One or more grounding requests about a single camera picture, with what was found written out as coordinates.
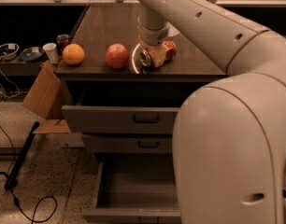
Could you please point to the grey drawer cabinet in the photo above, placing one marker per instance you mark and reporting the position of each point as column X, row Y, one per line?
column 104, row 25

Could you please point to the grey middle drawer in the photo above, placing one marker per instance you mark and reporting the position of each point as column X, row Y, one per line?
column 128, row 143

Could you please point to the metal bowl on shelf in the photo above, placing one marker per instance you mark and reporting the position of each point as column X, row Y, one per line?
column 8, row 51

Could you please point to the blue bowl on shelf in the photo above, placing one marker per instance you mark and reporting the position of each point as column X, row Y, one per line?
column 31, row 55

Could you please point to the grey bottom drawer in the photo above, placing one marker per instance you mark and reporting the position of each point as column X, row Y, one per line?
column 134, row 189

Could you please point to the brown cardboard box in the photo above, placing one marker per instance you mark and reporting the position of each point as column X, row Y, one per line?
column 45, row 99

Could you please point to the grey top drawer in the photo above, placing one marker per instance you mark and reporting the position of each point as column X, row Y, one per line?
column 127, row 107

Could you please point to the grey drawer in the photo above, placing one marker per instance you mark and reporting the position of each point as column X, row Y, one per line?
column 134, row 189
column 128, row 143
column 127, row 107

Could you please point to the red apple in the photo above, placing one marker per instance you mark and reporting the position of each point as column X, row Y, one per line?
column 117, row 56

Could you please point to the white ceramic bowl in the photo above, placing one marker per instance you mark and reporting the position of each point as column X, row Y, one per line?
column 173, row 31

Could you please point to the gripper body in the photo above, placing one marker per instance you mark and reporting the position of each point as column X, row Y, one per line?
column 151, row 32

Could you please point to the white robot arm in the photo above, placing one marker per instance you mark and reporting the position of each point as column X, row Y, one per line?
column 229, row 137

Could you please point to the white paper cup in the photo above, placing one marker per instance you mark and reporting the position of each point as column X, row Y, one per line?
column 51, row 51

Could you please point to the orange fruit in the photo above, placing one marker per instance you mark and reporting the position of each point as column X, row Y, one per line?
column 73, row 54

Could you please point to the red coke can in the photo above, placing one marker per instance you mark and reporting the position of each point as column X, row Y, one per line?
column 169, row 50

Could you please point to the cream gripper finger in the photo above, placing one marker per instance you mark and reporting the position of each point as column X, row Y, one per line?
column 154, row 56

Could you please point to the dark glass jar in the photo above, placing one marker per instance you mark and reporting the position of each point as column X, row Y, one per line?
column 62, row 41

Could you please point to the black stand leg left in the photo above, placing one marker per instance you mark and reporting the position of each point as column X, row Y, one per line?
column 11, row 180

